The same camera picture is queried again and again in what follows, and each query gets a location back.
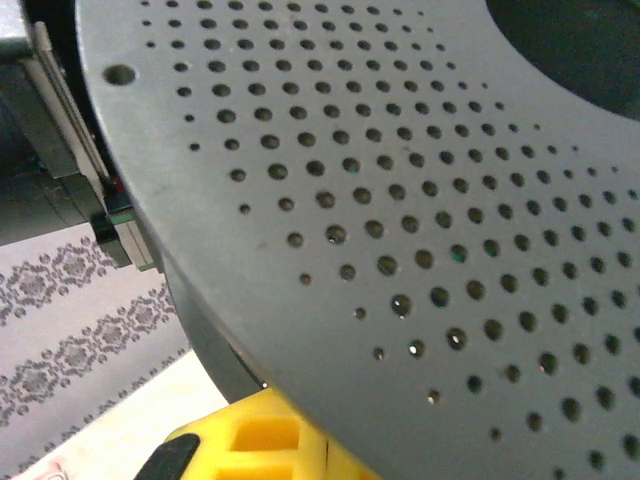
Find black perforated cable spool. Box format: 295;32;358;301
74;0;640;480

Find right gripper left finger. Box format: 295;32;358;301
137;387;330;480

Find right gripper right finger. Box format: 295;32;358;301
327;441;384;480

